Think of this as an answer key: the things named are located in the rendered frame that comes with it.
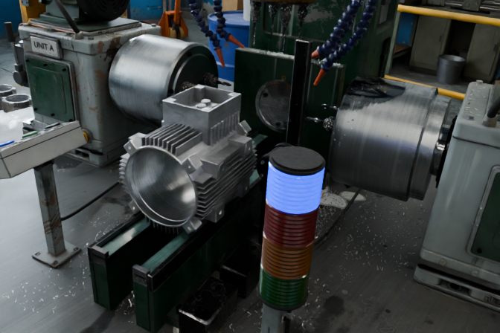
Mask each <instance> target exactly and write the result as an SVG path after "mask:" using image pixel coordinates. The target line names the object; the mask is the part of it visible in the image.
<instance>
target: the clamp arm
mask: <svg viewBox="0 0 500 333"><path fill-rule="evenodd" d="M312 50H313V41H312V40H310V39H301V38H300V39H296V41H295V55H294V64H293V72H292V86H291V94H290V102H289V117H288V125H287V133H286V143H289V144H291V145H292V146H300V147H301V142H302V135H303V128H304V116H305V109H306V102H307V90H308V83H309V76H310V64H311V57H312Z"/></svg>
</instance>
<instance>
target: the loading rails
mask: <svg viewBox="0 0 500 333"><path fill-rule="evenodd" d="M258 132H259V130H256V129H255V130H254V131H253V132H251V133H250V134H249V135H247V136H246V137H249V138H252V140H253V141H255V143H254V144H252V145H254V146H256V147H255V148H254V149H255V150H257V151H256V152H255V154H257V156H256V158H257V160H256V161H255V162H258V160H259V159H260V158H261V157H263V156H264V155H265V154H267V146H268V138H269V137H268V136H266V135H261V134H258ZM255 166H256V167H255V168H254V172H253V175H251V176H250V177H249V179H250V183H249V192H248V193H247V194H246V195H244V196H243V197H242V198H241V197H239V196H236V195H234V196H233V200H232V201H230V202H229V203H228V204H227V205H226V206H225V209H224V216H223V217H222V218H221V219H220V220H219V221H218V222H217V223H215V222H211V221H208V220H207V223H206V224H204V225H203V226H202V227H201V228H200V229H199V230H197V231H196V232H192V233H191V234H189V235H188V234H187V232H186V231H185V230H183V231H182V232H181V233H180V234H179V235H178V234H177V232H176V233H175V234H173V232H172V233H171V234H169V231H168V232H166V233H165V230H163V231H161V228H160V229H159V230H158V228H157V226H156V227H153V224H151V225H150V221H148V222H146V219H145V215H144V214H143V213H142V212H141V211H140V212H138V213H136V214H133V215H132V216H130V217H129V218H128V219H126V220H125V221H123V222H121V223H120V224H119V225H118V226H116V227H114V228H113V229H111V230H110V231H109V232H108V233H106V234H104V235H103V236H101V237H100V238H99V239H97V240H96V241H94V242H93V243H91V244H90V245H89V246H87V251H88V257H89V267H90V273H91V279H92V290H93V297H94V302H95V303H97V304H99V305H101V306H103V307H104V308H106V309H108V310H110V311H111V310H112V309H113V308H114V307H115V306H116V305H118V304H119V303H120V302H121V301H122V300H123V299H124V298H126V297H127V296H128V295H129V294H130V293H131V292H132V291H134V295H135V314H136V324H137V326H140V327H141V328H143V329H145V330H147V331H149V332H151V333H157V332H158V331H159V330H160V329H161V327H162V326H163V325H164V324H165V323H168V324H170V325H172V326H174V327H176V328H179V309H180V308H181V307H182V305H183V304H184V303H185V302H186V301H187V300H188V299H189V298H190V297H191V296H192V295H193V293H194V292H195V291H196V290H197V289H198V288H199V287H200V286H201V285H202V284H203V283H204V281H205V280H206V279H207V278H209V276H210V275H212V273H213V272H215V271H218V272H219V270H220V265H221V264H222V263H223V262H224V261H225V260H226V258H227V257H228V256H229V255H230V254H231V253H232V252H233V251H234V250H235V249H236V248H237V246H238V245H239V244H240V243H241V242H242V241H243V240H244V239H245V238H246V237H247V236H248V235H249V234H250V232H252V231H254V232H256V233H259V230H260V211H261V201H262V192H261V191H259V188H260V181H261V180H262V178H261V177H260V176H259V175H258V173H257V164H255Z"/></svg>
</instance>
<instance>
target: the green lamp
mask: <svg viewBox="0 0 500 333"><path fill-rule="evenodd" d="M309 276H310V270H309V272H308V273H307V274H306V275H304V276H303V277H301V278H298V279H280V278H277V277H274V276H272V275H271V274H269V273H268V272H266V271H265V270H264V268H263V266H262V265H261V261H260V280H259V291H260V294H261V296H262V298H263V299H264V300H265V301H266V302H268V303H270V304H272V305H275V306H278V307H283V308H289V307H293V306H296V305H298V304H300V303H301V302H303V301H304V299H305V297H306V295H307V287H308V282H309Z"/></svg>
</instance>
